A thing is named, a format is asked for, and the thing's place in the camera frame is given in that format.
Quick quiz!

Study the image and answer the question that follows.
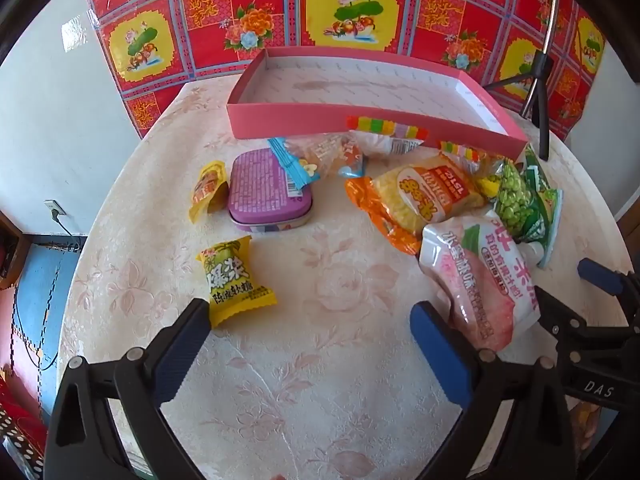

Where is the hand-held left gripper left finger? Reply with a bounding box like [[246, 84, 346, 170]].
[[44, 298, 213, 480]]

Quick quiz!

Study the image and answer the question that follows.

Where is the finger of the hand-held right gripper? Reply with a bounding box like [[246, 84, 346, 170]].
[[533, 286, 593, 343], [576, 258, 640, 313]]

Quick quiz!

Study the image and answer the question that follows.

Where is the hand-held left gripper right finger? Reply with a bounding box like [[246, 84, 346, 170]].
[[409, 301, 588, 480]]

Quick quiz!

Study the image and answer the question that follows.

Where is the pink peach drink pouch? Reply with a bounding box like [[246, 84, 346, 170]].
[[417, 210, 543, 353]]

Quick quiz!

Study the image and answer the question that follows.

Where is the yellow-green candy packet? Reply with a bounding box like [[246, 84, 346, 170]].
[[196, 236, 277, 329]]

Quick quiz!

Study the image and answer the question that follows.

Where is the plain yellow candy packet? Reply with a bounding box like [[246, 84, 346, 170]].
[[477, 170, 501, 198]]

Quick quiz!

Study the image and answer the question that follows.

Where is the orange rice cracker packet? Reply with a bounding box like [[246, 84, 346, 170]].
[[346, 152, 488, 257]]

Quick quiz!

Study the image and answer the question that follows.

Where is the small orange-yellow snack packet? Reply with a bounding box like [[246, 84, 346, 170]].
[[188, 160, 230, 223]]

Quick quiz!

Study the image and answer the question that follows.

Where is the rainbow-strip gummy packet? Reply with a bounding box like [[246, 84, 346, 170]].
[[346, 115, 430, 158], [439, 140, 501, 176]]

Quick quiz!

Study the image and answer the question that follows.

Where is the purple tin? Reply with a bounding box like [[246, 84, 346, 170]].
[[227, 149, 314, 235]]

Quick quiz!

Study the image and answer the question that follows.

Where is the blue-ended clear snack packet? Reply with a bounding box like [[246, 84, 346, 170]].
[[267, 132, 366, 196]]

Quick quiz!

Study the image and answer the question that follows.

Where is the pink cardboard box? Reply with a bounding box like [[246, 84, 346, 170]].
[[226, 46, 529, 161]]

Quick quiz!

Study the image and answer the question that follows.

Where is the black tripod stand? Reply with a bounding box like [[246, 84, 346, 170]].
[[482, 0, 561, 161]]

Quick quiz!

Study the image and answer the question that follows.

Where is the red dotted cloth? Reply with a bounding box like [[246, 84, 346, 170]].
[[0, 375, 47, 480]]

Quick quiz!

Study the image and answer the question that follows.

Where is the wooden cabinet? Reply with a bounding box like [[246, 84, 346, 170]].
[[0, 210, 32, 291]]

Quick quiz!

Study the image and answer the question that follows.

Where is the red floral printed cloth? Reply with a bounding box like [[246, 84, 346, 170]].
[[82, 0, 606, 141]]

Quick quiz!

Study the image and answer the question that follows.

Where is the black cable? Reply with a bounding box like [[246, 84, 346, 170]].
[[50, 212, 88, 251]]

